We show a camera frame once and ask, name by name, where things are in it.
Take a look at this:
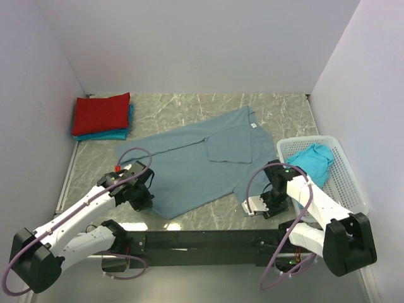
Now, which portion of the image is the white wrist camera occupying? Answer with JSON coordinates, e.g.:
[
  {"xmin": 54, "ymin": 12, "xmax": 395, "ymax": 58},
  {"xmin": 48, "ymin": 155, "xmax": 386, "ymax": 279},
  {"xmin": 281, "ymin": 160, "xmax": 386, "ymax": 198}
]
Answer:
[
  {"xmin": 114, "ymin": 164, "xmax": 135, "ymax": 179},
  {"xmin": 242, "ymin": 196, "xmax": 269, "ymax": 217}
]

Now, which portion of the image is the grey-blue t-shirt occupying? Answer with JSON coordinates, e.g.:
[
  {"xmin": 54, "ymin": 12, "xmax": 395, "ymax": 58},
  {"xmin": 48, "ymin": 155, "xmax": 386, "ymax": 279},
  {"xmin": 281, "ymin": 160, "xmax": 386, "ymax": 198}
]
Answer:
[{"xmin": 116, "ymin": 106, "xmax": 277, "ymax": 219}]

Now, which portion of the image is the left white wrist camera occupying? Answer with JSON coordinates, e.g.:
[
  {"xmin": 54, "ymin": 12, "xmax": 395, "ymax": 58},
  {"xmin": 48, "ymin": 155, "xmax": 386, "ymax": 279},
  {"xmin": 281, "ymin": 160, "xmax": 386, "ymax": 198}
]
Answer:
[{"xmin": 114, "ymin": 164, "xmax": 135, "ymax": 179}]

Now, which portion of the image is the crumpled teal t-shirt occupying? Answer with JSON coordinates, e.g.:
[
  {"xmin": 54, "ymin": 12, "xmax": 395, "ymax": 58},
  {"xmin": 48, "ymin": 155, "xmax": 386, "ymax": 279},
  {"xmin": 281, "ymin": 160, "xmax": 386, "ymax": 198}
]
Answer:
[{"xmin": 285, "ymin": 143, "xmax": 335, "ymax": 188}]

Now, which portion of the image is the red folded t-shirt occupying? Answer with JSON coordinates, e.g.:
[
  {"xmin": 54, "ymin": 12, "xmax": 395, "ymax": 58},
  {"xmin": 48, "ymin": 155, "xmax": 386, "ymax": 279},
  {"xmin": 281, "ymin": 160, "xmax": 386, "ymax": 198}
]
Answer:
[{"xmin": 71, "ymin": 93, "xmax": 130, "ymax": 136}]

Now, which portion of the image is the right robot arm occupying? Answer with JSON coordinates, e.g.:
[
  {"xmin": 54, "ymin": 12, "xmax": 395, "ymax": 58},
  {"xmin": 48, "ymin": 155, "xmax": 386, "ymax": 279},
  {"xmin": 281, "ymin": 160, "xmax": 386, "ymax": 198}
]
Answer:
[{"xmin": 264, "ymin": 160, "xmax": 377, "ymax": 276}]

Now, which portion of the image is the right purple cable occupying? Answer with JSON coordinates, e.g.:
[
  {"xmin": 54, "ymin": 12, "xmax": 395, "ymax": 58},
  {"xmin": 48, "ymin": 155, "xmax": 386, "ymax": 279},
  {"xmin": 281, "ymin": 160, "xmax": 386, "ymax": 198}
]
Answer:
[{"xmin": 245, "ymin": 162, "xmax": 318, "ymax": 291}]

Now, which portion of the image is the white perforated plastic basket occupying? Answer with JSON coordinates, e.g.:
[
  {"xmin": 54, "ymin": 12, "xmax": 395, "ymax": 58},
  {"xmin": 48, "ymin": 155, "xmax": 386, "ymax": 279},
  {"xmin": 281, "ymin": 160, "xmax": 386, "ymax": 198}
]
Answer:
[{"xmin": 276, "ymin": 135, "xmax": 369, "ymax": 215}]

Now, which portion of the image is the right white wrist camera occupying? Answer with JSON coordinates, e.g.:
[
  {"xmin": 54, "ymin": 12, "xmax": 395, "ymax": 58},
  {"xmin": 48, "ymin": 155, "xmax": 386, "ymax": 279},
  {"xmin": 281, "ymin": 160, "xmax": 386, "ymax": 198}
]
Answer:
[{"xmin": 242, "ymin": 196, "xmax": 269, "ymax": 217}]

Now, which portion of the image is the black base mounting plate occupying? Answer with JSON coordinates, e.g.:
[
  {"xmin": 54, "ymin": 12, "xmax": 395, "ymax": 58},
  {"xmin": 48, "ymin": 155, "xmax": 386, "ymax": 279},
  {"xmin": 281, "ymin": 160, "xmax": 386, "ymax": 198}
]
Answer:
[{"xmin": 107, "ymin": 229, "xmax": 284, "ymax": 266}]

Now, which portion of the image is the teal folded t-shirt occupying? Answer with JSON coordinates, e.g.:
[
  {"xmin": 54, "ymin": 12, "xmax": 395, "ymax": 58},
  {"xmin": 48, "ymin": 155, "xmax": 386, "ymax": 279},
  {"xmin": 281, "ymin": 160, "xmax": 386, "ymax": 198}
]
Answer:
[{"xmin": 74, "ymin": 104, "xmax": 134, "ymax": 141}]

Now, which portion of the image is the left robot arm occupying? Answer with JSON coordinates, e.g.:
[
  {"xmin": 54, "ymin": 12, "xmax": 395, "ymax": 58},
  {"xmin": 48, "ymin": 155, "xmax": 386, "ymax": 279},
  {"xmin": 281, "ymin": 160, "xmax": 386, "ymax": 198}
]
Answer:
[{"xmin": 8, "ymin": 161, "xmax": 155, "ymax": 294}]

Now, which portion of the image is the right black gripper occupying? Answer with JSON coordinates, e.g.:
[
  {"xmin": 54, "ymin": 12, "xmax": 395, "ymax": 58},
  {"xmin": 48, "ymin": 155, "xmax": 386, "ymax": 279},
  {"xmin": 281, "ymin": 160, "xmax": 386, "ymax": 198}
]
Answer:
[{"xmin": 255, "ymin": 188, "xmax": 289, "ymax": 220}]

